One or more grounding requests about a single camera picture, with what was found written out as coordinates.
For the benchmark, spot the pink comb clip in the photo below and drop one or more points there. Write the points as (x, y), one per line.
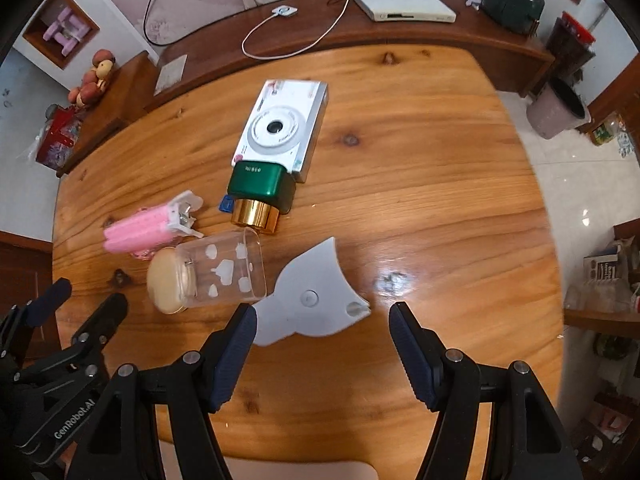
(137, 232)

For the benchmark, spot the white charging puck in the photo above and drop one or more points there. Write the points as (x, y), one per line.
(285, 11)

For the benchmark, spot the basket of fruit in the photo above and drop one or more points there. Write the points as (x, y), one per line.
(95, 80)

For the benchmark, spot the clear glass jar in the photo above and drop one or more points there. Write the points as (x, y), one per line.
(230, 265)

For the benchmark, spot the white set-top box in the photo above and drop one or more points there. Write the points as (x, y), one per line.
(405, 5)

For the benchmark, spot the red tissue packet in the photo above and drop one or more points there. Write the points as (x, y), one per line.
(60, 137)

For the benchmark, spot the yellow oil bottle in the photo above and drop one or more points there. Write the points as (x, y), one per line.
(605, 131)

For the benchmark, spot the white compact camera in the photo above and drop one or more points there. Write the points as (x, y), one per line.
(285, 120)

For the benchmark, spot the dark green appliance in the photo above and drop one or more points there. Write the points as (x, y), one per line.
(512, 0)

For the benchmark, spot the white fan-shaped device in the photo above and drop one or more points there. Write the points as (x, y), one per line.
(310, 300)

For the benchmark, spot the wooden television cabinet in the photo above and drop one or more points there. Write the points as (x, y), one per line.
(500, 55)

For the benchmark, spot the dark container with red lid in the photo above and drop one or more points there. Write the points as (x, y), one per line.
(570, 45)

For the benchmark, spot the grey trash bin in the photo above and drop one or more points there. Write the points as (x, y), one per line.
(555, 110)

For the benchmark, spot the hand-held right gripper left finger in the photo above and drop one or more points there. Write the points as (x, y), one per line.
(230, 360)

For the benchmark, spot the small blue card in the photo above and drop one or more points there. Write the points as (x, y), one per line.
(227, 204)

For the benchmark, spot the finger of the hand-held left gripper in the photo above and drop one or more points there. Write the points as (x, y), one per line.
(107, 320)
(45, 302)

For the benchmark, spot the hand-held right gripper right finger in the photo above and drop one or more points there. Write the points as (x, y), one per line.
(415, 360)

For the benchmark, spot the green bottle with gold cap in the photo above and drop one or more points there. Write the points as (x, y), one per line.
(257, 182)

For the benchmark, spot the pink dumbbell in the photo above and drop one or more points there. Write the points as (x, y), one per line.
(72, 40)
(59, 25)

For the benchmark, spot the grey paper sheet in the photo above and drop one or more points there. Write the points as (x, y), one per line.
(171, 74)

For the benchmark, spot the white plastic tray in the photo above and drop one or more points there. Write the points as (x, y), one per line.
(300, 470)

